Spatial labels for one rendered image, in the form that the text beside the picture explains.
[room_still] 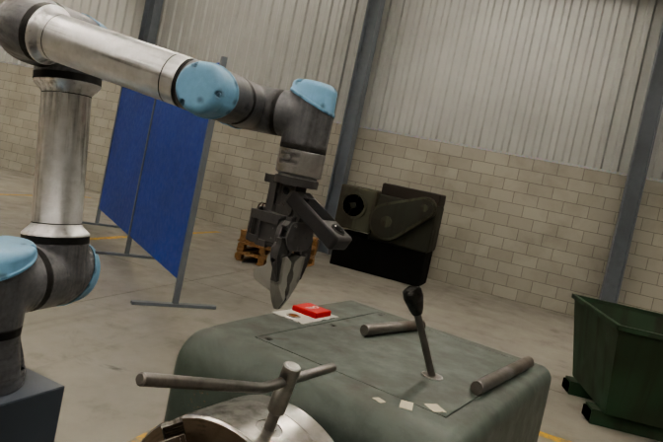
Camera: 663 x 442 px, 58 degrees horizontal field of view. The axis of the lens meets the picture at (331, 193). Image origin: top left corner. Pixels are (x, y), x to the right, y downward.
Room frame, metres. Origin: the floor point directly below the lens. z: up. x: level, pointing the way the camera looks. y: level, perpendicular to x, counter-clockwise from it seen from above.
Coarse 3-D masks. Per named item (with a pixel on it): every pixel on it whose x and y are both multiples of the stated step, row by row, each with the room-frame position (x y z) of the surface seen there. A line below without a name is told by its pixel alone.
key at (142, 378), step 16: (320, 368) 0.76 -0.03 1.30; (144, 384) 0.51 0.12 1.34; (160, 384) 0.53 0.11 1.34; (176, 384) 0.54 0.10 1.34; (192, 384) 0.56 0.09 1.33; (208, 384) 0.58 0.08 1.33; (224, 384) 0.60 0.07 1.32; (240, 384) 0.63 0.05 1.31; (256, 384) 0.65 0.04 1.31; (272, 384) 0.68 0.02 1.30
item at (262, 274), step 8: (264, 264) 0.96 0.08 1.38; (288, 264) 0.94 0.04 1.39; (256, 272) 0.96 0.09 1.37; (264, 272) 0.96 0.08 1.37; (280, 272) 0.93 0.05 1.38; (288, 272) 0.95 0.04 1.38; (264, 280) 0.95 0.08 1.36; (280, 280) 0.93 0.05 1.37; (272, 288) 0.94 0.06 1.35; (280, 288) 0.94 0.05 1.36; (272, 296) 0.94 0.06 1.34; (280, 296) 0.94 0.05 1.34; (272, 304) 0.95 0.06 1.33; (280, 304) 0.95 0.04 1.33
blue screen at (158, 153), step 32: (224, 64) 5.54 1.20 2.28; (128, 96) 8.53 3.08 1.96; (128, 128) 8.21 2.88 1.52; (160, 128) 6.90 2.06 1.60; (192, 128) 5.93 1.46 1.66; (128, 160) 7.92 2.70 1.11; (160, 160) 6.69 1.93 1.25; (192, 160) 5.77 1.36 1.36; (128, 192) 7.64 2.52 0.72; (160, 192) 6.49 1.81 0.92; (192, 192) 5.62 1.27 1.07; (96, 224) 8.97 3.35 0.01; (128, 224) 7.38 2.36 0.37; (160, 224) 6.30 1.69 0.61; (192, 224) 5.54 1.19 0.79; (128, 256) 7.27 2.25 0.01; (160, 256) 6.13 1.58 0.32
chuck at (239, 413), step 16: (240, 400) 0.80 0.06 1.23; (192, 416) 0.72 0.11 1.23; (208, 416) 0.72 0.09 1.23; (224, 416) 0.72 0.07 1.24; (240, 416) 0.73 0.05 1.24; (256, 416) 0.73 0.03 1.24; (160, 432) 0.75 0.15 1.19; (192, 432) 0.72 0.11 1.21; (208, 432) 0.71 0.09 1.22; (224, 432) 0.70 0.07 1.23; (240, 432) 0.69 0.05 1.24; (256, 432) 0.70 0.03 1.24; (288, 432) 0.72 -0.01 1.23; (304, 432) 0.74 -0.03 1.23
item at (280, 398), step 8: (288, 368) 0.70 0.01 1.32; (296, 368) 0.70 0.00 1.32; (280, 376) 0.70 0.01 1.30; (288, 376) 0.70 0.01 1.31; (296, 376) 0.70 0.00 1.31; (288, 384) 0.70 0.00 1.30; (280, 392) 0.70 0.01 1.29; (288, 392) 0.70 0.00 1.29; (272, 400) 0.71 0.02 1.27; (280, 400) 0.70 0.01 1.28; (288, 400) 0.71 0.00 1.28; (272, 408) 0.70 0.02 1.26; (280, 408) 0.70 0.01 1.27; (272, 416) 0.71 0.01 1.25; (264, 424) 0.71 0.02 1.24; (272, 424) 0.71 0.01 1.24
